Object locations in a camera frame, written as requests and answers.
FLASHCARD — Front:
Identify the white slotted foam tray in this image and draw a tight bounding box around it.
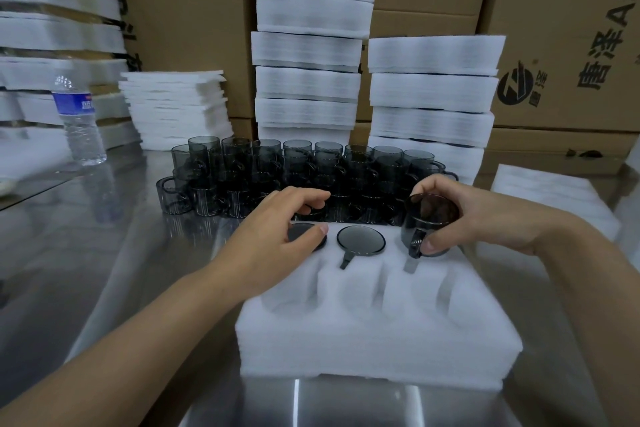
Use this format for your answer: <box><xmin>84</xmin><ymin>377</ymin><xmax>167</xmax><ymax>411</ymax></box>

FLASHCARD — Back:
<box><xmin>235</xmin><ymin>220</ymin><xmax>524</xmax><ymax>391</ymax></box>

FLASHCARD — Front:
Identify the person's right hand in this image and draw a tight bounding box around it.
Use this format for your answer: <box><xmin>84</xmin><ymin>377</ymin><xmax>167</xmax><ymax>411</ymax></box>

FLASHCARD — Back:
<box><xmin>410</xmin><ymin>173</ymin><xmax>549</xmax><ymax>257</ymax></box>

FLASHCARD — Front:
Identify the flat brown cardboard box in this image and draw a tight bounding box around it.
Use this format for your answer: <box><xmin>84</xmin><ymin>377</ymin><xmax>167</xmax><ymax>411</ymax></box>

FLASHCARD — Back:
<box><xmin>479</xmin><ymin>126</ymin><xmax>640</xmax><ymax>178</ymax></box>

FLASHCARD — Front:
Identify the low pile of foam sheets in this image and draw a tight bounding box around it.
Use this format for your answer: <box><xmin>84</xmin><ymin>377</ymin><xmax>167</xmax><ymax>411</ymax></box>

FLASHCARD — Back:
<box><xmin>489</xmin><ymin>163</ymin><xmax>622</xmax><ymax>243</ymax></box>

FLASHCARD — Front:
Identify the group of grey glass cups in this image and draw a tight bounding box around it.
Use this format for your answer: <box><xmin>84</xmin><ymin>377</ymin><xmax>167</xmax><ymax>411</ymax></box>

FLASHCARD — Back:
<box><xmin>155</xmin><ymin>135</ymin><xmax>459</xmax><ymax>226</ymax></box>

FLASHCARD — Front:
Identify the clear plastic water bottle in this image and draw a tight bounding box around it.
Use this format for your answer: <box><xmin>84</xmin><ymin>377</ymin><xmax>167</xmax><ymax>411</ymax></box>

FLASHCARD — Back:
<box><xmin>52</xmin><ymin>58</ymin><xmax>108</xmax><ymax>166</ymax></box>

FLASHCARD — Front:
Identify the person's left hand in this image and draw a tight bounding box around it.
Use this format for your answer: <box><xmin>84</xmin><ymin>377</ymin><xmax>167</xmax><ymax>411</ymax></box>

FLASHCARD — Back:
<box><xmin>215</xmin><ymin>186</ymin><xmax>332</xmax><ymax>300</ymax></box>

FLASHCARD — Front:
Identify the pile of thin foam sheets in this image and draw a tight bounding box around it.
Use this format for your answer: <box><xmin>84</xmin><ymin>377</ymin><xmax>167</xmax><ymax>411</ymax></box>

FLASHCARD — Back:
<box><xmin>118</xmin><ymin>70</ymin><xmax>235</xmax><ymax>151</ymax></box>

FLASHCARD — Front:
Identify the large printed cardboard box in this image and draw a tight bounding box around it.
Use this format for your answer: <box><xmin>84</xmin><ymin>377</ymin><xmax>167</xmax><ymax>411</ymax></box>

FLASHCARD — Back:
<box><xmin>476</xmin><ymin>0</ymin><xmax>640</xmax><ymax>133</ymax></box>

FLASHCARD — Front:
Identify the tall stack of foam trays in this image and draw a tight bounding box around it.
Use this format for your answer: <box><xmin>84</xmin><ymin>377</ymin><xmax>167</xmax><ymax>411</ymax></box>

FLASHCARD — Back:
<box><xmin>250</xmin><ymin>0</ymin><xmax>379</xmax><ymax>148</ymax></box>

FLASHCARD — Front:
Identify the person's right forearm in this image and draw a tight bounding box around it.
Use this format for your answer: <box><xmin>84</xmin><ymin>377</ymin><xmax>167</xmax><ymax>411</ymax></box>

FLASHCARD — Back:
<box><xmin>534</xmin><ymin>214</ymin><xmax>640</xmax><ymax>427</ymax></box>

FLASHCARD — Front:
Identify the stack of foam and cardboard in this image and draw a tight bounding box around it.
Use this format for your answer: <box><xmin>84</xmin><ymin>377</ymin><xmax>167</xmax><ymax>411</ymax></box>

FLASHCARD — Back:
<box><xmin>0</xmin><ymin>0</ymin><xmax>142</xmax><ymax>154</ymax></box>

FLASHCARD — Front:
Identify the grey glass cup with handle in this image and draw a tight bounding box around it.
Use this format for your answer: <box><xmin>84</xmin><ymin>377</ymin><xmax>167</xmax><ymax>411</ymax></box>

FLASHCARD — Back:
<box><xmin>336</xmin><ymin>225</ymin><xmax>387</xmax><ymax>271</ymax></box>
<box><xmin>287</xmin><ymin>222</ymin><xmax>328</xmax><ymax>252</ymax></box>
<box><xmin>400</xmin><ymin>193</ymin><xmax>461</xmax><ymax>274</ymax></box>

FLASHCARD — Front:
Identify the person's left forearm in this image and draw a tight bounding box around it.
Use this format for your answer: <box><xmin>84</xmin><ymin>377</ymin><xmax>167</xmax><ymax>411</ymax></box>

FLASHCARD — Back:
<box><xmin>0</xmin><ymin>253</ymin><xmax>252</xmax><ymax>427</ymax></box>

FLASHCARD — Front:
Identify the short stack of foam trays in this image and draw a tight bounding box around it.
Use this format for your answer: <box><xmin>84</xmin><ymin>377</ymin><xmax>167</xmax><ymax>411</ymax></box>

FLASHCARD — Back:
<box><xmin>366</xmin><ymin>34</ymin><xmax>507</xmax><ymax>186</ymax></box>

